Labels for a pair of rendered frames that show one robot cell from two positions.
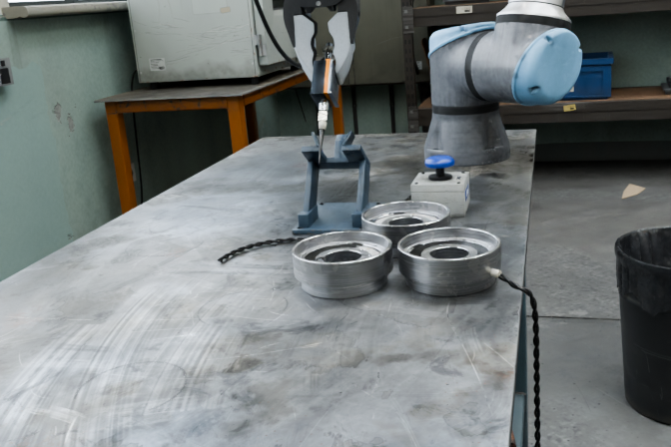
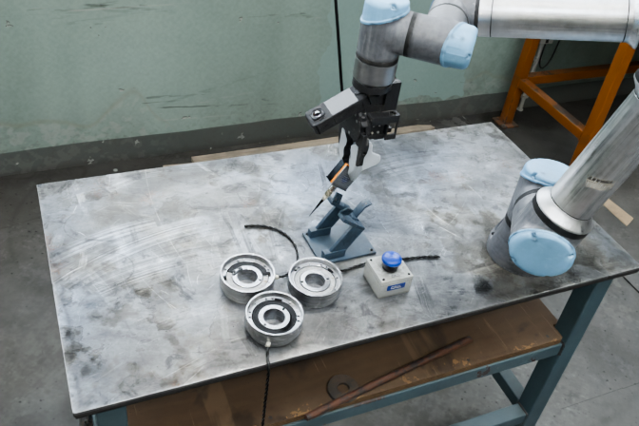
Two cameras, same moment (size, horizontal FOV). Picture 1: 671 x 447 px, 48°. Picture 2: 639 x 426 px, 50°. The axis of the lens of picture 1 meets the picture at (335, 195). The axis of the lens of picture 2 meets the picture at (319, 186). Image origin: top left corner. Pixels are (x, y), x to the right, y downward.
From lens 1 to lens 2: 103 cm
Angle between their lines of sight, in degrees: 46
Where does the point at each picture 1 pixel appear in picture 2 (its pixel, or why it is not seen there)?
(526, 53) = (517, 232)
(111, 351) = (134, 244)
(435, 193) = (372, 274)
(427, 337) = (199, 343)
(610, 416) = not seen: outside the picture
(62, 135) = not seen: outside the picture
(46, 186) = not seen: hidden behind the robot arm
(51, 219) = not seen: hidden behind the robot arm
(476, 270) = (258, 336)
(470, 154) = (499, 256)
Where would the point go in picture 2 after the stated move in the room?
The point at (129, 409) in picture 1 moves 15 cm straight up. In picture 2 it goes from (94, 278) to (87, 218)
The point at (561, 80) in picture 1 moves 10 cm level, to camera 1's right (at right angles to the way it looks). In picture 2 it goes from (541, 266) to (588, 300)
